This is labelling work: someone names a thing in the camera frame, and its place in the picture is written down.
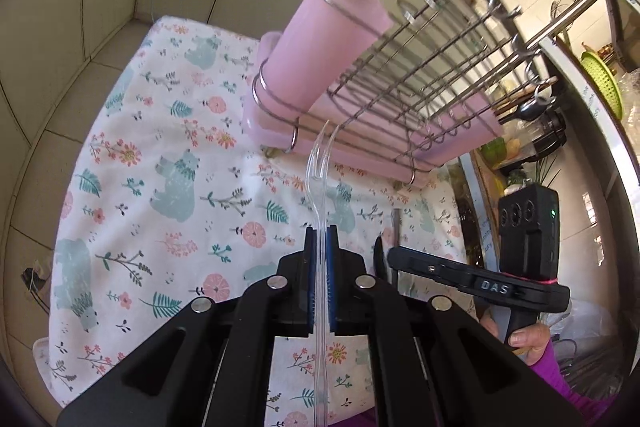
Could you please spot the shelf board with white edge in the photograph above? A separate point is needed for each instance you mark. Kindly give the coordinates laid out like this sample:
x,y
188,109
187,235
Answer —
x,y
600,142

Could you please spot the floral printed cloth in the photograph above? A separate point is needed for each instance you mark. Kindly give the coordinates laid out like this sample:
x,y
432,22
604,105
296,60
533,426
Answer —
x,y
150,157

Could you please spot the light wooden chopstick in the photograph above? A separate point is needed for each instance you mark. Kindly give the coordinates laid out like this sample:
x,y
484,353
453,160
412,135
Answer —
x,y
525,94

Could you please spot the green pepper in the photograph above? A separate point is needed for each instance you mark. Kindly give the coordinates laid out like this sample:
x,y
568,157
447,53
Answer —
x,y
494,152

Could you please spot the person's right forearm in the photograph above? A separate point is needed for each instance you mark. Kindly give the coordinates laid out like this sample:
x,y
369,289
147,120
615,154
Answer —
x,y
565,389

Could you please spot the clear plastic fork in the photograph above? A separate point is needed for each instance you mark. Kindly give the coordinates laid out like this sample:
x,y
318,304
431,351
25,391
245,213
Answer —
x,y
318,207

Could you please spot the white plastic bag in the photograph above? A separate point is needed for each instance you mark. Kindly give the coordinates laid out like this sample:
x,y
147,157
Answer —
x,y
585,322

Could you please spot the metal shelf frame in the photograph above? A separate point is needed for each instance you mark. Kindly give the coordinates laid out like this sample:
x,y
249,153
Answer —
x,y
575,9

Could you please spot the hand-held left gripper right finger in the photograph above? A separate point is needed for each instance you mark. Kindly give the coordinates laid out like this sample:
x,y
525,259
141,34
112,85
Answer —
x,y
332,287

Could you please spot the black blender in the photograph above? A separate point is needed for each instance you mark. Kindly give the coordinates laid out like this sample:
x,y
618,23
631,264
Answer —
x,y
550,127

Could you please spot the person's right hand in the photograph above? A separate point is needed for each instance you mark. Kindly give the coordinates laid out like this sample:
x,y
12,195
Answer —
x,y
530,342

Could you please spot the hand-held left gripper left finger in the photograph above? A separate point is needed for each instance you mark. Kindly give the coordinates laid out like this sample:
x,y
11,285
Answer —
x,y
311,287

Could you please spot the pink plastic drip tray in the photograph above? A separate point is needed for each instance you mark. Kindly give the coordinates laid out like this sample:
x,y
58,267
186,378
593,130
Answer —
x,y
265,127

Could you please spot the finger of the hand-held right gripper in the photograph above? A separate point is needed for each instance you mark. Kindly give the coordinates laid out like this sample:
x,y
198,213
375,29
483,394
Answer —
x,y
380,262
430,268

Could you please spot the large pink plastic cup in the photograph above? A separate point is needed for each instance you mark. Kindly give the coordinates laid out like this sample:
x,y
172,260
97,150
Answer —
x,y
325,47

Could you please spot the metal strainer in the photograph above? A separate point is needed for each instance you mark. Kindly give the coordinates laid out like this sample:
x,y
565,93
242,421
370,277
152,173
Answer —
x,y
562,7

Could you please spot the green plastic basket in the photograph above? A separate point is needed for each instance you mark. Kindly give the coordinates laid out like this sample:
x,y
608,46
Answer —
x,y
602,82

